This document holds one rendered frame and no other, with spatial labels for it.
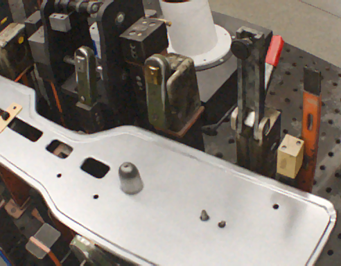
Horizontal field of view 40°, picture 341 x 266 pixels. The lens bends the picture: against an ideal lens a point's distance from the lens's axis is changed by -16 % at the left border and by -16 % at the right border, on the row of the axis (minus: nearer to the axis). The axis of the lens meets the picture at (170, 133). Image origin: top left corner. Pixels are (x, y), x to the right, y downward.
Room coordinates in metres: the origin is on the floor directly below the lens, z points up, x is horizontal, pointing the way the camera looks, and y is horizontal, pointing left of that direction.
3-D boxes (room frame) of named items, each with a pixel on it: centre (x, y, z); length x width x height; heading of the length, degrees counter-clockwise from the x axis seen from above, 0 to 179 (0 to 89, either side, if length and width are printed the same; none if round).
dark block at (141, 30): (0.75, 0.01, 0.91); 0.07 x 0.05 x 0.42; 138
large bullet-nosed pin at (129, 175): (0.51, 0.07, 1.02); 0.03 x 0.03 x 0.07
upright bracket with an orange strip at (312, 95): (0.48, -0.20, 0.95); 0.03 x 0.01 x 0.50; 48
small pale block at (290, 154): (0.47, -0.17, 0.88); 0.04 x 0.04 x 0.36; 48
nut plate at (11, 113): (0.74, 0.32, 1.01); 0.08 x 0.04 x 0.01; 138
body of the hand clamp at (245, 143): (0.55, -0.13, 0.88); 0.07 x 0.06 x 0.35; 138
